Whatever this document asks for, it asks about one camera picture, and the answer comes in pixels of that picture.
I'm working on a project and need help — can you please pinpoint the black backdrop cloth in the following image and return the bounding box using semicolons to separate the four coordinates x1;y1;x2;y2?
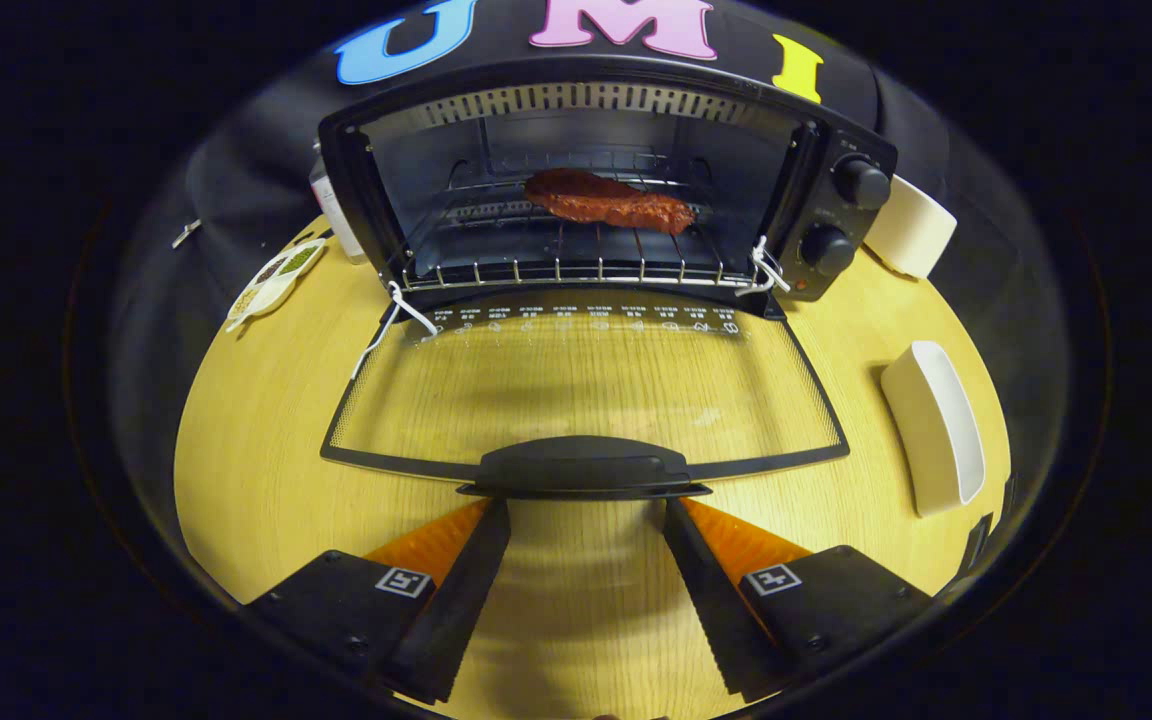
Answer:
106;0;1067;401

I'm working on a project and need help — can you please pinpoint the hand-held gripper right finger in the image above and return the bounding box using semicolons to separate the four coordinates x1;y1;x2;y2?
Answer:
663;495;934;703

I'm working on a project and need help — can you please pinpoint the small bottle with silver cap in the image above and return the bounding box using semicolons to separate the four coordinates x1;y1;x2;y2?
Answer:
308;140;369;266

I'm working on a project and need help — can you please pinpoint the black toaster oven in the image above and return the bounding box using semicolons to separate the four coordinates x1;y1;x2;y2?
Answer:
317;55;899;501

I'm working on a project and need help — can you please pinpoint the red-brown steak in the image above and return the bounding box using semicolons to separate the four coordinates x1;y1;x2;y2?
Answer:
523;167;697;236

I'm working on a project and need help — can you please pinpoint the white condiment dish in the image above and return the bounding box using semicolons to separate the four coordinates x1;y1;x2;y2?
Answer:
226;237;329;334

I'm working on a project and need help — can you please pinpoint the white bread toaster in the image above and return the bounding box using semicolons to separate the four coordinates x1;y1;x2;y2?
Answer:
861;173;959;280

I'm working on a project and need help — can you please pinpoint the metal oven rack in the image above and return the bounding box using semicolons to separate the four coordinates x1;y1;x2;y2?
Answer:
398;175;767;291

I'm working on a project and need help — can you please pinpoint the white rectangular tray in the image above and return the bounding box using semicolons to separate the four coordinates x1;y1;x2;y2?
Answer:
880;340;987;519

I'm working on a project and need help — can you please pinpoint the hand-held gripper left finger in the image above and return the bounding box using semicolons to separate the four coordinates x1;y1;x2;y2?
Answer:
246;497;513;704

